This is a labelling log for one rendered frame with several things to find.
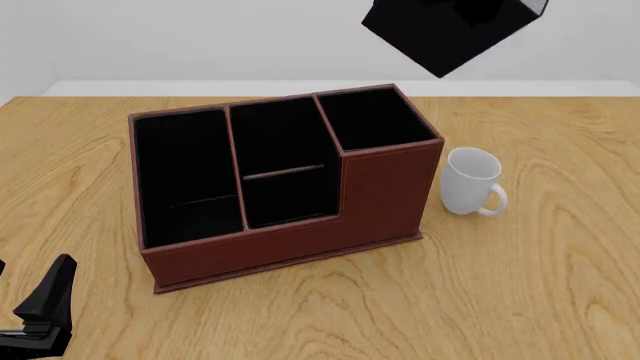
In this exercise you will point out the white ceramic mug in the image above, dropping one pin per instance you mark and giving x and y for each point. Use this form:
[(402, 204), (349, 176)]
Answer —
[(465, 187)]

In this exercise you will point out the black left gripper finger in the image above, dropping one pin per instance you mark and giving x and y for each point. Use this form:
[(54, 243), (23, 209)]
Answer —
[(1, 266), (52, 292)]

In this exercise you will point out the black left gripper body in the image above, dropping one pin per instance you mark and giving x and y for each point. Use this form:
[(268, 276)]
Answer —
[(42, 339)]

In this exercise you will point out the red-brown desk caddy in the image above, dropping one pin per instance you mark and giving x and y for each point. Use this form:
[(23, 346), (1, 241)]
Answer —
[(380, 195)]

